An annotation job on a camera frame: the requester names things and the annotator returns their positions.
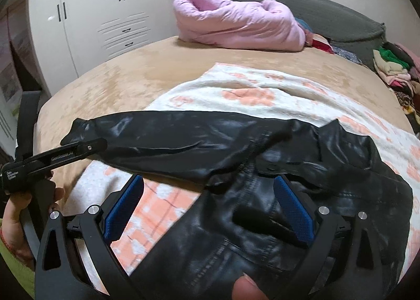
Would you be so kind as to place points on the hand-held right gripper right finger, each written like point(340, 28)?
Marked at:
point(292, 208)

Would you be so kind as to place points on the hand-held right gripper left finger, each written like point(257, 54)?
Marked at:
point(124, 201)

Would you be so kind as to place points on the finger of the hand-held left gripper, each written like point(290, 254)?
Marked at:
point(75, 153)

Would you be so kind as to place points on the black leather jacket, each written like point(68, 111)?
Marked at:
point(197, 142)

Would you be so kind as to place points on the person's left forearm green sleeve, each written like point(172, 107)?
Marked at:
point(13, 270)

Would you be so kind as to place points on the red and blue clothes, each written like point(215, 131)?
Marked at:
point(323, 45)

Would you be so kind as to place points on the pile of mixed clothes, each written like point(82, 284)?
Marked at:
point(393, 63)

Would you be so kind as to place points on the person's left hand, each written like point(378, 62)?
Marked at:
point(13, 224)

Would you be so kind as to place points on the person's right hand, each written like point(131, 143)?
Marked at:
point(249, 288)

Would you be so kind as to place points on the tan bed sheet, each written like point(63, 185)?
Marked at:
point(131, 73)

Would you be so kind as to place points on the white orange floral blanket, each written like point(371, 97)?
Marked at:
point(246, 90)

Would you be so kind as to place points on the white wardrobe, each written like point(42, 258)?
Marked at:
point(92, 7)

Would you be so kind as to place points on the pink duvet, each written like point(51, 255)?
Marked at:
point(229, 24)

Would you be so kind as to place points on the grey headboard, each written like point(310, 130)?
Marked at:
point(328, 14)

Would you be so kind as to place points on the wall poster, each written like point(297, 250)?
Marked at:
point(8, 96)

